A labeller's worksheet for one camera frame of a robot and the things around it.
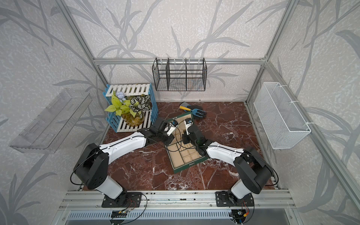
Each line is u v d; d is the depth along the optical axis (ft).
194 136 2.14
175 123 2.57
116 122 3.35
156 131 2.23
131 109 2.66
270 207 2.36
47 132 2.18
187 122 2.48
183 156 2.77
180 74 3.46
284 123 2.01
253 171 1.44
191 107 3.70
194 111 3.67
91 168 1.44
